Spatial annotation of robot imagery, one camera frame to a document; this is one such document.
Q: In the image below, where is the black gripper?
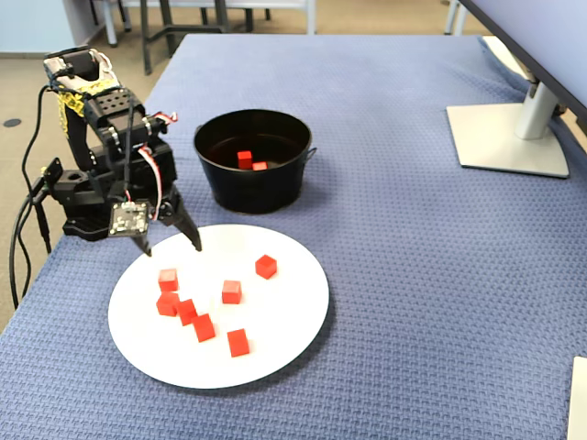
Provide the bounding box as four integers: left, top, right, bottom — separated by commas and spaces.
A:
128, 183, 204, 258

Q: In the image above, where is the white round plate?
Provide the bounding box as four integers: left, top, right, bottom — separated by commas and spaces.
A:
107, 223, 331, 391

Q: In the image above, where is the black metal bucket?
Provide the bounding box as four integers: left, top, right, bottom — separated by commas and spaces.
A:
193, 108, 318, 215

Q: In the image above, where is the blue woven table cloth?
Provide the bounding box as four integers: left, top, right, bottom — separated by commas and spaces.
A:
0, 32, 587, 440

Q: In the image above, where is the silver monitor stand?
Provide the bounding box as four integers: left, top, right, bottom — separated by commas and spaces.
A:
446, 68, 571, 180

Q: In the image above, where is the grey metal chair leg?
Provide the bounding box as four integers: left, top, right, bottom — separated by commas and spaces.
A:
442, 0, 462, 38

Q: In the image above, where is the flat computer monitor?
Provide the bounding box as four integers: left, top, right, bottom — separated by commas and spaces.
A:
458, 0, 587, 127

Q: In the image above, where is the white flat board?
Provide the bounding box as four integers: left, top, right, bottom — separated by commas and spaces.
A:
566, 356, 587, 440

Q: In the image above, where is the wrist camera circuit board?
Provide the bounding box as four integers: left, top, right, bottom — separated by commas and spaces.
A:
107, 200, 151, 238

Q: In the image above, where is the black base cable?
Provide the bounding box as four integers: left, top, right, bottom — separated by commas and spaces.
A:
36, 201, 54, 256
8, 181, 47, 311

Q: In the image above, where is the dark metal stool frame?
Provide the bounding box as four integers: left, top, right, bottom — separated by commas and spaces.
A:
138, 0, 233, 77

